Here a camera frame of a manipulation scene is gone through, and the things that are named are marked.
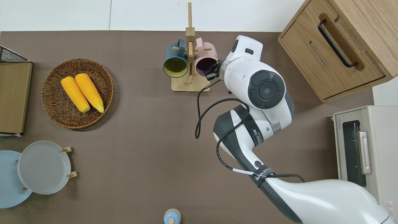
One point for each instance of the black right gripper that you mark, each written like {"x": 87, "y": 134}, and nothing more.
{"x": 216, "y": 68}

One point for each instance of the pink mug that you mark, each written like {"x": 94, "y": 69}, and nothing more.
{"x": 205, "y": 51}

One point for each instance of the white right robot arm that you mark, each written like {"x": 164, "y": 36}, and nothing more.
{"x": 267, "y": 90}

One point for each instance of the wooden mug tree stand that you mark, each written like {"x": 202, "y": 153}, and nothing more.
{"x": 190, "y": 85}

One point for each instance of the teal mug with yellow inside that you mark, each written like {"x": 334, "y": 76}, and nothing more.
{"x": 175, "y": 53}

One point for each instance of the wooden drawer cabinet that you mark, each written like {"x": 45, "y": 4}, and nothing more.
{"x": 311, "y": 62}

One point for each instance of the brown table mat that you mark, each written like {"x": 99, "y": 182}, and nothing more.
{"x": 140, "y": 155}

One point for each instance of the yellow corn cob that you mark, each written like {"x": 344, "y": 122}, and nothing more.
{"x": 90, "y": 91}
{"x": 74, "y": 93}

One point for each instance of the brown wicker basket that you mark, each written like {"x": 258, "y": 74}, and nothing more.
{"x": 62, "y": 118}

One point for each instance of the wooden plate rack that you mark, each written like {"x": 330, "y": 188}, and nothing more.
{"x": 72, "y": 174}

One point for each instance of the grey plate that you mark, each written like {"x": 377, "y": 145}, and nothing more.
{"x": 43, "y": 168}

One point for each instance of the beige toaster oven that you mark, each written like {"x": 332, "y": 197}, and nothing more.
{"x": 385, "y": 149}

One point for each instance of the light blue plate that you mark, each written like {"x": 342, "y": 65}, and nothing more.
{"x": 7, "y": 180}

